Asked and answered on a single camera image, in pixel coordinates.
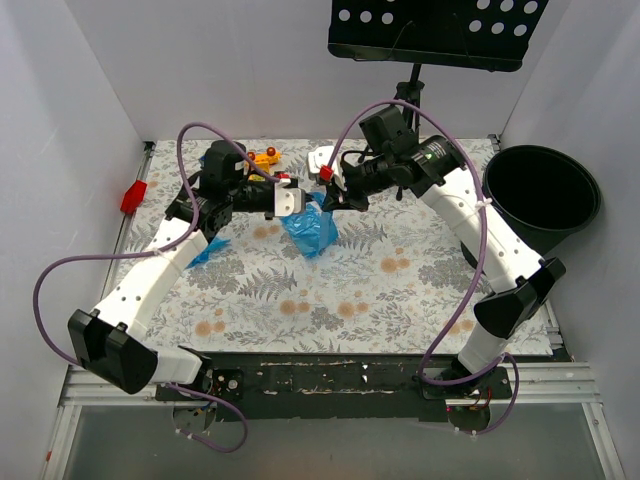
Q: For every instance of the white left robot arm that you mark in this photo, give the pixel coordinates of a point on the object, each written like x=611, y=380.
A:
x=108, y=340

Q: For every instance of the aluminium frame rail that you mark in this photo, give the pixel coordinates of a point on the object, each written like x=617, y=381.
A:
x=553, y=427

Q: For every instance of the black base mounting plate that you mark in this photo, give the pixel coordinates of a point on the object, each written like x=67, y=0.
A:
x=275, y=386

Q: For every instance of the small blue trash bag piece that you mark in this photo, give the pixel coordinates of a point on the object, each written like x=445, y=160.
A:
x=214, y=246

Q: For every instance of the black ribbed trash bin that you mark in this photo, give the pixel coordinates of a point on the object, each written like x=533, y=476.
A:
x=544, y=195

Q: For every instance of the yellow toy block house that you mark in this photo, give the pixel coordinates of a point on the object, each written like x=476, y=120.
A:
x=259, y=167

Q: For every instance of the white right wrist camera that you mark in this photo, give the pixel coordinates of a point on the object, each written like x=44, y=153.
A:
x=321, y=172

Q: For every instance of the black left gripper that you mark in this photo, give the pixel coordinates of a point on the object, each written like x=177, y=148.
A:
x=270, y=198

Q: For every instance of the blue trash bag roll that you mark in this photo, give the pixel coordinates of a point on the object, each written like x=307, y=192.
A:
x=313, y=230

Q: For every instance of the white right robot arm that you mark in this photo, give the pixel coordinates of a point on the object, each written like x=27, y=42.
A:
x=520, y=278

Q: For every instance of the red block on rail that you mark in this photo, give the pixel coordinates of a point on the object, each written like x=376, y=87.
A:
x=133, y=197

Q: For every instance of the black music stand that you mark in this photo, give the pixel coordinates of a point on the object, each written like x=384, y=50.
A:
x=492, y=36

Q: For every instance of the floral patterned table mat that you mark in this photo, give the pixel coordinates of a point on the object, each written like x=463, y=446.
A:
x=390, y=283

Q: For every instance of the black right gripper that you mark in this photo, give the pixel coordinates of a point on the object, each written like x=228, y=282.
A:
x=347, y=185

